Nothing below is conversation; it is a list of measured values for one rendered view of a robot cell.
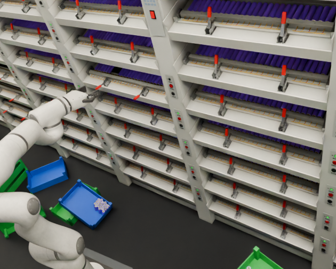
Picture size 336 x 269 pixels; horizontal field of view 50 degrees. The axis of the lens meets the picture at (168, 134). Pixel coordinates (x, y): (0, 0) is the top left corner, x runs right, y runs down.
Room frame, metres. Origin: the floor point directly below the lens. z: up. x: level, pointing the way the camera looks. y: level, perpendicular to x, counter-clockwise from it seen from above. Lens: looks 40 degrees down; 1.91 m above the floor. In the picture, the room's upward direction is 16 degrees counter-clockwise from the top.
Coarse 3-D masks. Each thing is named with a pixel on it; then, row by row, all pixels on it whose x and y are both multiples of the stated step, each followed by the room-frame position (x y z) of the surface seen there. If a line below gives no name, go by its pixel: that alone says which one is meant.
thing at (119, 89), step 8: (88, 64) 1.85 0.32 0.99; (96, 64) 1.88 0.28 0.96; (80, 72) 1.81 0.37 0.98; (88, 72) 1.82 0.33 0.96; (112, 72) 1.75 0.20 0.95; (88, 80) 1.79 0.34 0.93; (96, 80) 1.76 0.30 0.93; (104, 88) 1.68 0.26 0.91; (112, 88) 1.64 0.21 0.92; (120, 88) 1.61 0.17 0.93; (128, 88) 1.58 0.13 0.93; (136, 88) 1.56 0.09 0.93; (128, 96) 1.56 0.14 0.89; (152, 96) 1.46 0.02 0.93; (160, 96) 1.43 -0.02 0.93; (152, 104) 1.46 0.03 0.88; (160, 104) 1.41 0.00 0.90; (168, 104) 1.37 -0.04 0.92
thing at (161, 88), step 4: (92, 72) 1.80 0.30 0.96; (96, 72) 1.78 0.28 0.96; (100, 72) 1.76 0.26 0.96; (100, 76) 1.76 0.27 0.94; (104, 76) 1.73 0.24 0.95; (108, 76) 1.70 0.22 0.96; (112, 76) 1.69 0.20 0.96; (116, 76) 1.67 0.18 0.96; (116, 80) 1.67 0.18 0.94; (120, 80) 1.64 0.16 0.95; (124, 80) 1.62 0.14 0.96; (128, 80) 1.61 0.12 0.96; (132, 80) 1.59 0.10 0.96; (136, 80) 1.58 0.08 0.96; (136, 84) 1.57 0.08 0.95; (140, 84) 1.54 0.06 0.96; (144, 84) 1.52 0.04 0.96; (148, 84) 1.51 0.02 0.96; (152, 84) 1.50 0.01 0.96; (152, 88) 1.49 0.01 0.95; (156, 88) 1.47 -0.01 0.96; (160, 88) 1.45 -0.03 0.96
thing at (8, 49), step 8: (8, 48) 2.32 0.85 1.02; (8, 56) 2.30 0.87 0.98; (8, 64) 2.35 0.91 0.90; (16, 72) 2.31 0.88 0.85; (24, 72) 2.33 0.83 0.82; (16, 80) 2.36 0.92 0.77; (32, 96) 2.31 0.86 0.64; (32, 104) 2.34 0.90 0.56; (56, 144) 2.33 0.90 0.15; (64, 152) 2.31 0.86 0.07
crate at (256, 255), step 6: (252, 252) 0.79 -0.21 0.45; (258, 252) 0.78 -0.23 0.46; (252, 258) 0.78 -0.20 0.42; (258, 258) 0.78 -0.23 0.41; (264, 258) 0.76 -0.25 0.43; (246, 264) 0.76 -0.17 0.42; (252, 264) 0.77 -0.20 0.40; (258, 264) 0.76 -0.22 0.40; (264, 264) 0.75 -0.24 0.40; (270, 264) 0.74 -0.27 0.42; (276, 264) 0.71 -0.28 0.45
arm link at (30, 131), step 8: (32, 120) 1.17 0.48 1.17; (16, 128) 1.11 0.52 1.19; (24, 128) 1.10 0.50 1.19; (32, 128) 1.12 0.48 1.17; (40, 128) 1.15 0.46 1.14; (56, 128) 1.25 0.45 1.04; (24, 136) 1.06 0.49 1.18; (32, 136) 1.08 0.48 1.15; (40, 136) 1.13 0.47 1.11; (48, 136) 1.16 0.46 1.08; (56, 136) 1.21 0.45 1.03; (32, 144) 1.07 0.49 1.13; (40, 144) 1.17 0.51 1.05; (48, 144) 1.17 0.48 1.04
